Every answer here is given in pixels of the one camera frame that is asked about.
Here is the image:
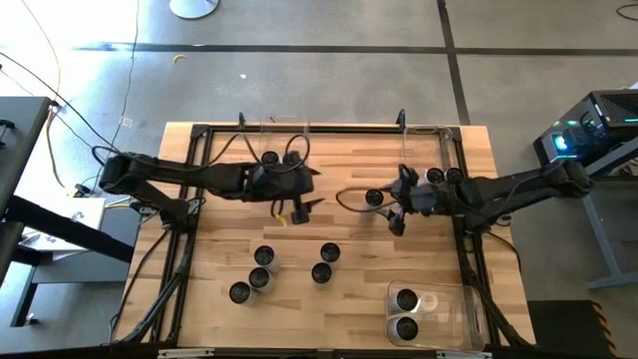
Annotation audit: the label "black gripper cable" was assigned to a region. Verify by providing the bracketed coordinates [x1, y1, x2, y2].
[335, 185, 400, 214]
[206, 132, 313, 176]

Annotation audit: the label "grey metal desk frame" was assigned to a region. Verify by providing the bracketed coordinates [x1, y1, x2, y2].
[550, 137, 638, 293]

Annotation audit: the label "black aluminium table frame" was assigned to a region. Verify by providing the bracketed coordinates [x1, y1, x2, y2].
[110, 122, 535, 350]

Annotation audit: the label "black computer with coloured lights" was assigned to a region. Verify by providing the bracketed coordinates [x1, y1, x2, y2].
[532, 89, 638, 169]

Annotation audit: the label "white can blue palm print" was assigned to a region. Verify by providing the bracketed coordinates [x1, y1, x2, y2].
[248, 266, 277, 295]
[388, 287, 420, 315]
[253, 244, 281, 275]
[387, 316, 420, 348]

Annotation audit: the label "thin black floor cable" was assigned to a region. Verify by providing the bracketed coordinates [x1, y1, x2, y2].
[92, 0, 142, 193]

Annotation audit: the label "dark grey desk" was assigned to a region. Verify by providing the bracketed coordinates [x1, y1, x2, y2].
[0, 96, 137, 328]

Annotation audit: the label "yellow floor cable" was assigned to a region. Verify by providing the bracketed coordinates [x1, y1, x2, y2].
[45, 107, 69, 189]

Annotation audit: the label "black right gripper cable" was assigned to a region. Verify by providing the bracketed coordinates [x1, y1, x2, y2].
[335, 185, 400, 214]

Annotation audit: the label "clear plastic bin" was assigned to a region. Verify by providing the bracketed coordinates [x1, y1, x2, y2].
[402, 124, 456, 183]
[258, 115, 311, 174]
[383, 279, 487, 354]

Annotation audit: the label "black box with yellow stripes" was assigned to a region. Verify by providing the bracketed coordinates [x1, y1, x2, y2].
[527, 298, 622, 359]

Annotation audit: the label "silver metal bracket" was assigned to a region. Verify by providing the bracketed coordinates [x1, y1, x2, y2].
[437, 350, 493, 359]
[158, 347, 215, 359]

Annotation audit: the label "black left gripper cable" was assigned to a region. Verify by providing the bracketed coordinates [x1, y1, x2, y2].
[206, 132, 313, 176]

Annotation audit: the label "white round stand base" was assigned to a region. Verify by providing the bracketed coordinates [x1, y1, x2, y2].
[168, 0, 220, 20]

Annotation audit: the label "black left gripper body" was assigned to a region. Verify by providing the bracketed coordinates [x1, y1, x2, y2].
[242, 163, 315, 202]

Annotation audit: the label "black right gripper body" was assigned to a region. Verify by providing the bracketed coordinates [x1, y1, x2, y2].
[392, 179, 464, 219]

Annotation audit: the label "white paper sheet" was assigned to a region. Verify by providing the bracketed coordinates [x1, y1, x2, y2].
[19, 196, 108, 253]

